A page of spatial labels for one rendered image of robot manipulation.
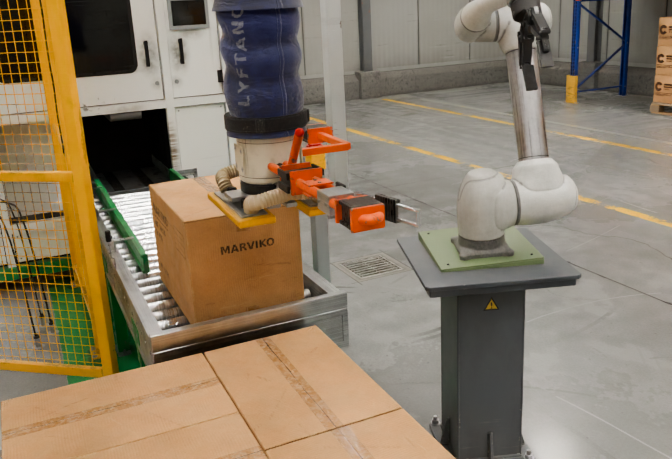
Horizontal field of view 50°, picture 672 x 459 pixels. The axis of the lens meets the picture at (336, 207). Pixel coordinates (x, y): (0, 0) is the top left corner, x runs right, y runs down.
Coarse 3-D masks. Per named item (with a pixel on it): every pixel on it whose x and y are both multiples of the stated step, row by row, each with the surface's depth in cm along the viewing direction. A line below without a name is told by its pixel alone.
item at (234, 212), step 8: (216, 192) 209; (216, 200) 202; (224, 200) 200; (224, 208) 194; (232, 208) 192; (240, 208) 191; (264, 208) 192; (232, 216) 187; (240, 216) 185; (248, 216) 185; (256, 216) 185; (264, 216) 185; (272, 216) 185; (240, 224) 182; (248, 224) 182; (256, 224) 183; (264, 224) 184
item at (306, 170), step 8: (280, 168) 177; (288, 168) 178; (296, 168) 179; (304, 168) 179; (312, 168) 173; (320, 168) 173; (280, 176) 175; (288, 176) 171; (296, 176) 171; (304, 176) 172; (312, 176) 173; (320, 176) 174; (280, 184) 176; (288, 184) 173; (288, 192) 172; (296, 192) 172
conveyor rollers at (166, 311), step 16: (144, 192) 438; (96, 208) 410; (128, 208) 402; (144, 208) 404; (112, 224) 373; (128, 224) 375; (144, 224) 371; (144, 240) 345; (128, 256) 325; (144, 288) 285; (160, 288) 287; (160, 304) 270; (176, 304) 272; (160, 320) 261; (176, 320) 255
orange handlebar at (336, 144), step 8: (320, 136) 228; (328, 136) 223; (336, 144) 210; (344, 144) 210; (304, 152) 206; (312, 152) 207; (320, 152) 208; (328, 152) 209; (272, 168) 187; (296, 184) 171; (304, 184) 167; (312, 184) 164; (320, 184) 164; (328, 184) 165; (304, 192) 167; (312, 192) 162; (360, 216) 140; (368, 216) 140; (376, 216) 140; (368, 224) 140
